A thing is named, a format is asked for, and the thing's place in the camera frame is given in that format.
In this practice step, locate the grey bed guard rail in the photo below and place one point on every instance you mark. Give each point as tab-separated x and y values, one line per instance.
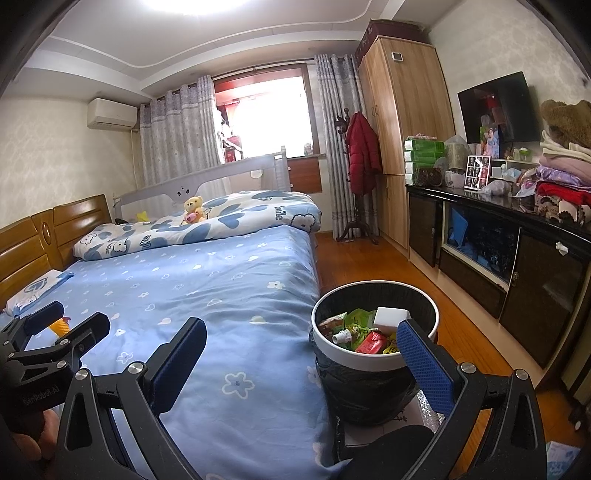
221	184

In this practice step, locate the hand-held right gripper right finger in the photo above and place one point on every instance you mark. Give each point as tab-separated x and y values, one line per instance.
425	364

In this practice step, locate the grey patterned curtain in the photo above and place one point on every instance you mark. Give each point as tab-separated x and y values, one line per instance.
180	134
337	138

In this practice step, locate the brown bedside cabinet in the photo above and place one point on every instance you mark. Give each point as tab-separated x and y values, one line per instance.
304	174

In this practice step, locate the wooden headboard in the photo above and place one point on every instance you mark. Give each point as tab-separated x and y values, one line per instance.
46	240

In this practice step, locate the yellow teddy bear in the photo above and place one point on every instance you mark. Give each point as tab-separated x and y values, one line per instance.
194	210

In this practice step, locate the person's left hand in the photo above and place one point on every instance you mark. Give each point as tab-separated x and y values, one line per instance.
37	438

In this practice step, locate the white rimmed trash bin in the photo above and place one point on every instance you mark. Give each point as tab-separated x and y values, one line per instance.
364	387

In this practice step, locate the black glossy sideboard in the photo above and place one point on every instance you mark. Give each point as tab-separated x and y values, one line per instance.
540	286

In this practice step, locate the framed colour photo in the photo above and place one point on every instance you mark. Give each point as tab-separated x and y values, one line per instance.
490	141

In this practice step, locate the pile of folded clothes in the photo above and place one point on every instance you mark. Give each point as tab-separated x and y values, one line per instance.
563	184

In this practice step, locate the small white box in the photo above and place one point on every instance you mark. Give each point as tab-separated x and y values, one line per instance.
390	318

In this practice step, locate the red snack packet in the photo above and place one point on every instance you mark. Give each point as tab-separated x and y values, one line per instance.
371	344

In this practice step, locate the red jacket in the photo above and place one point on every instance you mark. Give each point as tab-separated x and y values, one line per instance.
364	154

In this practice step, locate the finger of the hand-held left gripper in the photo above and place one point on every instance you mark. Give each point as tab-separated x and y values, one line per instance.
85	334
41	316

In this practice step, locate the stack of green tissue packs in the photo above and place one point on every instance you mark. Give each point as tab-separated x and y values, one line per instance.
425	154

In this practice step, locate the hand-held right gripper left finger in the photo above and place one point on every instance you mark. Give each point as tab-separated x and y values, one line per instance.
180	364

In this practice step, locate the white air conditioner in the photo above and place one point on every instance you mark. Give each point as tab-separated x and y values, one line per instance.
113	114

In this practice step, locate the small white bottle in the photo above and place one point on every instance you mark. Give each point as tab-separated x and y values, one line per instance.
341	337

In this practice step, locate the dark wooden coat rack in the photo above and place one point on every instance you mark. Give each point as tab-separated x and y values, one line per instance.
355	228

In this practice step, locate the dark suitcase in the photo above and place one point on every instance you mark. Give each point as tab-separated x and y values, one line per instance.
392	32

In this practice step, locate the light blue packet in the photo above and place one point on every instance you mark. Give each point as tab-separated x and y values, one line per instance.
563	461

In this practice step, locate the black white photo sheet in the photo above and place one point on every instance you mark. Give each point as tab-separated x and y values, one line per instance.
477	173

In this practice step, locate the window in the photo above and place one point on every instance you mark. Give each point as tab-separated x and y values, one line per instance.
272	110

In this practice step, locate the brown patterned bag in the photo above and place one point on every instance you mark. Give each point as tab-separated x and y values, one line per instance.
429	177

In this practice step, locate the blue flowered bedsheet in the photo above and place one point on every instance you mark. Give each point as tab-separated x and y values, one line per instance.
221	286

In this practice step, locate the wooden wardrobe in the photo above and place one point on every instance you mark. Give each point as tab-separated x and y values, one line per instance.
406	115

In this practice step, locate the blue heart print quilt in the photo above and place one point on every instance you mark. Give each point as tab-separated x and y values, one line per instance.
231	219

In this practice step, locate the ceiling light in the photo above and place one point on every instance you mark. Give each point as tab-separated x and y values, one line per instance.
198	3

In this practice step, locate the small yellow toy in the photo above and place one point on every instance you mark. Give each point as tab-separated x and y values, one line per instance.
143	214

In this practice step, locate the brown plush bear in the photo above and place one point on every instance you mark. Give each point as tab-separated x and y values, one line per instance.
568	122

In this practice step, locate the blue heart print pillow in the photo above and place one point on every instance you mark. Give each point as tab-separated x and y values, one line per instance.
37	290

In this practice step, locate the black wall television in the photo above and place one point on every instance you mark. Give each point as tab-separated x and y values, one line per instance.
503	104

